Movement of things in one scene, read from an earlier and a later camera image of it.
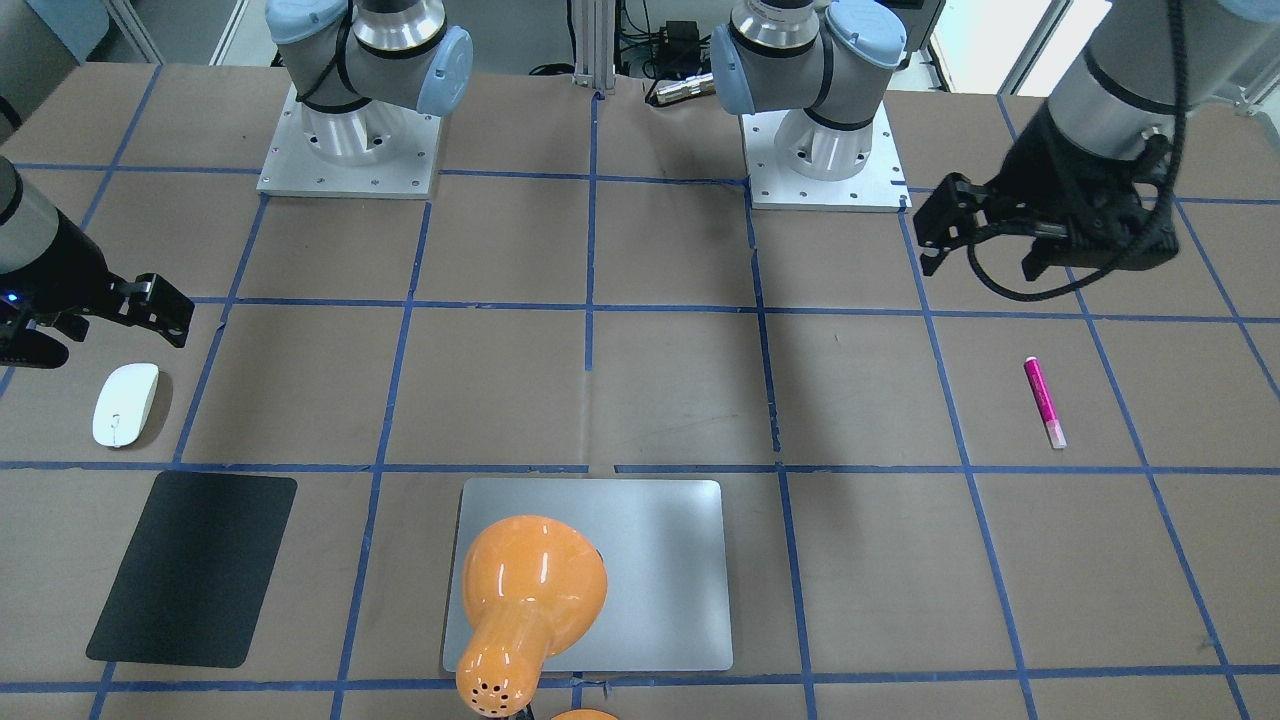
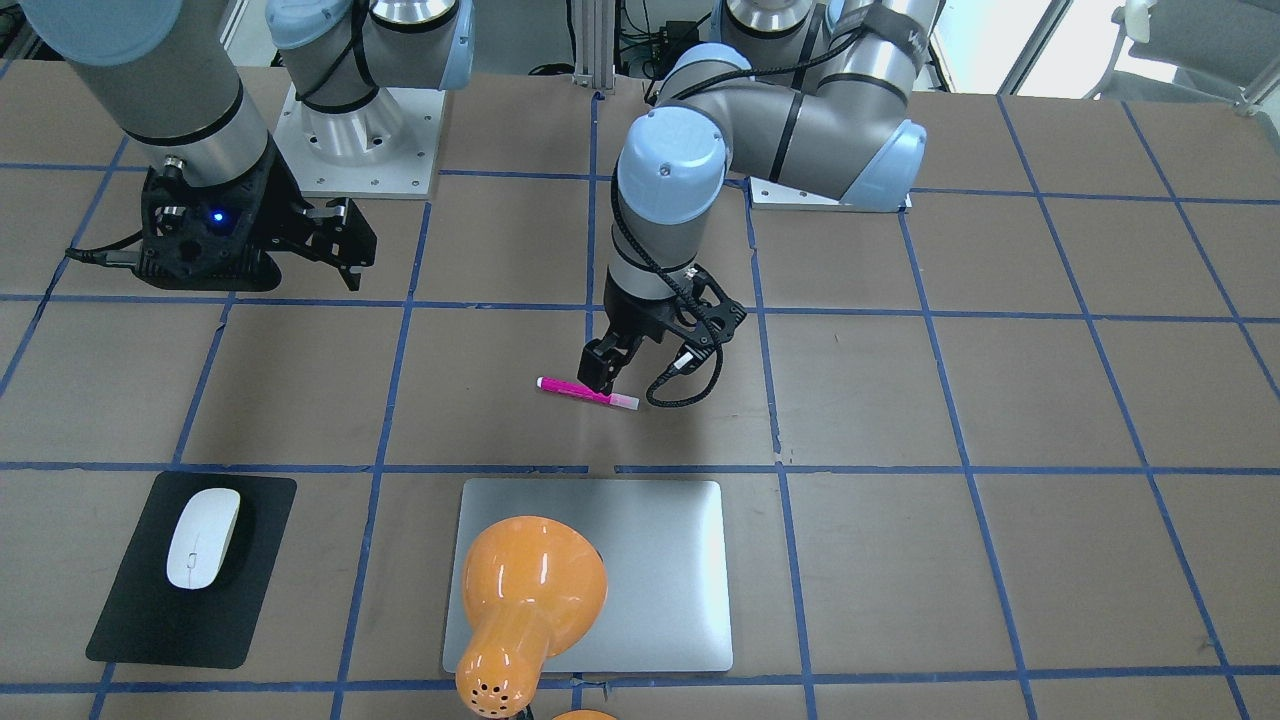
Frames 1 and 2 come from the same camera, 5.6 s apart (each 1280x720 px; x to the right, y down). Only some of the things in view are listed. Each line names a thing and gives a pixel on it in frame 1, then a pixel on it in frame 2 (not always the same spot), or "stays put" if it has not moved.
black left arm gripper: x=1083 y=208 → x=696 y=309
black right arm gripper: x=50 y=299 → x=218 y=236
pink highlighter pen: x=1042 y=393 → x=578 y=389
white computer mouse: x=122 y=403 → x=202 y=536
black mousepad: x=194 y=579 stays put
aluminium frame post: x=594 y=44 stays put
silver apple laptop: x=662 y=544 stays put
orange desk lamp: x=532 y=589 stays put
